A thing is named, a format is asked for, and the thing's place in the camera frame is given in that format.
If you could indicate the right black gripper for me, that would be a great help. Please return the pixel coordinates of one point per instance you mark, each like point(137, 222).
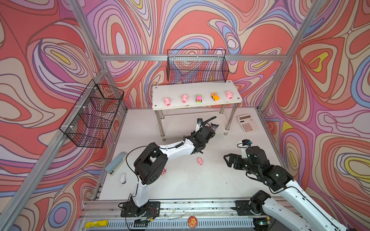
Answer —
point(238, 159)

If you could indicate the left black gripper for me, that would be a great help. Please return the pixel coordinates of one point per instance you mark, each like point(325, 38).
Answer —
point(193, 135)

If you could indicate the pink pig toy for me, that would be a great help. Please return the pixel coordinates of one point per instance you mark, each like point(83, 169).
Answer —
point(200, 161)
point(184, 98)
point(167, 101)
point(229, 95)

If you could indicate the pink green toy car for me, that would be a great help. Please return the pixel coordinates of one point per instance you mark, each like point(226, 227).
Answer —
point(198, 99)

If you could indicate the orange toy car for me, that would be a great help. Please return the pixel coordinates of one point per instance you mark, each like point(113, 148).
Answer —
point(215, 96)

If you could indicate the pink pig toy front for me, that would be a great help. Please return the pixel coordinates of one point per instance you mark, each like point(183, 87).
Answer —
point(167, 101)

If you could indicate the dark purple figure toy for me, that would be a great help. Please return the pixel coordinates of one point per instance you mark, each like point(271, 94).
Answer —
point(214, 126)

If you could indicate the red pink bear toy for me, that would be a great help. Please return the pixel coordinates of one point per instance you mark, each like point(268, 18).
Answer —
point(163, 172)

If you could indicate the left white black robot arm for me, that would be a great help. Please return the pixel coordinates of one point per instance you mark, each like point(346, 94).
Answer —
point(149, 166)

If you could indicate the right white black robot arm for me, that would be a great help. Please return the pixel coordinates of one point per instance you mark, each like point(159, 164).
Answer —
point(286, 201)

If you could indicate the white shelf table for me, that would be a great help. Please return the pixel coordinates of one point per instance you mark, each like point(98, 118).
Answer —
point(191, 96)

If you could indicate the pink white calculator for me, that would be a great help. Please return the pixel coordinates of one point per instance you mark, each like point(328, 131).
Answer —
point(247, 123)

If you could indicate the red round sticker badge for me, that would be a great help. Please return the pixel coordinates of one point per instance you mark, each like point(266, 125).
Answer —
point(192, 222)

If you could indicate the grey stapler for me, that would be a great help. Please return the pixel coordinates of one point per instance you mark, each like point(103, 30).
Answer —
point(116, 163)

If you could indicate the back black wire basket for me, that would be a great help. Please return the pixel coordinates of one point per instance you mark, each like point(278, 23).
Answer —
point(186, 66)

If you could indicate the black wire basket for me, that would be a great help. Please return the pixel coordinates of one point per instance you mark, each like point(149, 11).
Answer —
point(92, 116)
point(186, 66)

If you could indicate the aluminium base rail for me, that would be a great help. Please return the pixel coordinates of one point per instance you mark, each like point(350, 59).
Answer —
point(212, 215)

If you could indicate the left black wire basket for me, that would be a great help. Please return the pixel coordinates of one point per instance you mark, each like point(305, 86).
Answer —
point(92, 116)

